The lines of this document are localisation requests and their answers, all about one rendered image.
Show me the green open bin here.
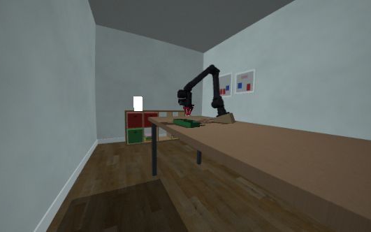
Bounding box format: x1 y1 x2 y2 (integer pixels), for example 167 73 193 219
173 119 200 128

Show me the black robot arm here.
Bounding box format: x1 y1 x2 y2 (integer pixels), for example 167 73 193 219
177 64 230 117

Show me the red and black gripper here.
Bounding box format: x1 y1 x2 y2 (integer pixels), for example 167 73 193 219
182 99 194 115

